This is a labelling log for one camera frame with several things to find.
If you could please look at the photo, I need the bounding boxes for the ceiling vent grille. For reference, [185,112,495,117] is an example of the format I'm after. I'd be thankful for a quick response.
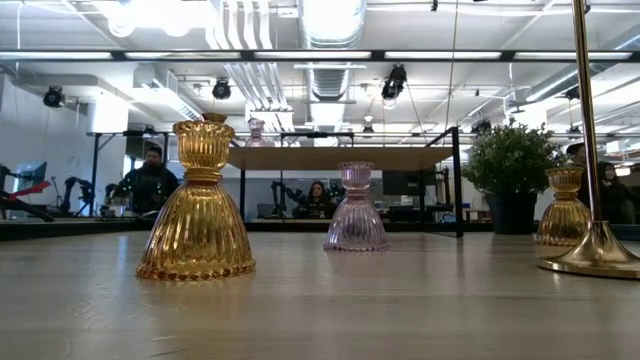
[310,67,347,101]

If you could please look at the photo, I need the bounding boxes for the red flat item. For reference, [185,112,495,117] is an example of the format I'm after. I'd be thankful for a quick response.
[8,180,52,200]

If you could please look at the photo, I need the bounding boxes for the amber ribbed glass candle holder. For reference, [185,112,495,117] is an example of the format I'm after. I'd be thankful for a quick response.
[535,166,592,247]
[136,119,257,282]

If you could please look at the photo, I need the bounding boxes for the silver ventilation duct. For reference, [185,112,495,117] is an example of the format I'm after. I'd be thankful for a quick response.
[298,0,368,49]

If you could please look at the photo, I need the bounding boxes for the green potted plant black pot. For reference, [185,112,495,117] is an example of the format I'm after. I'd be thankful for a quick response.
[460,119,571,235]

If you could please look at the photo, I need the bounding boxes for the tallest brass candlestick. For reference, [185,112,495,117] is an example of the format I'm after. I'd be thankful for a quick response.
[538,0,640,280]

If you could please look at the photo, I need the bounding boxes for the pink ribbed glass candle holder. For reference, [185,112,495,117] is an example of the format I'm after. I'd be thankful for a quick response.
[244,117,271,148]
[323,160,390,253]

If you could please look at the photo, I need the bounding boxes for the thin hanging cable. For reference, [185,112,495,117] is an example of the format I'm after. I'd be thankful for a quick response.
[444,0,460,132]

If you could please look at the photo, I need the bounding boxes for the dark computer monitor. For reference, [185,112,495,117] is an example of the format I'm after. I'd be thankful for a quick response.
[382,170,425,197]

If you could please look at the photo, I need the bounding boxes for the black aluminium table frame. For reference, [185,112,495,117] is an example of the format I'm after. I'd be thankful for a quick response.
[0,218,640,242]

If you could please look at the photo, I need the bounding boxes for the wooden shelf black metal legs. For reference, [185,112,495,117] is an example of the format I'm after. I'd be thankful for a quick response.
[227,126,465,239]

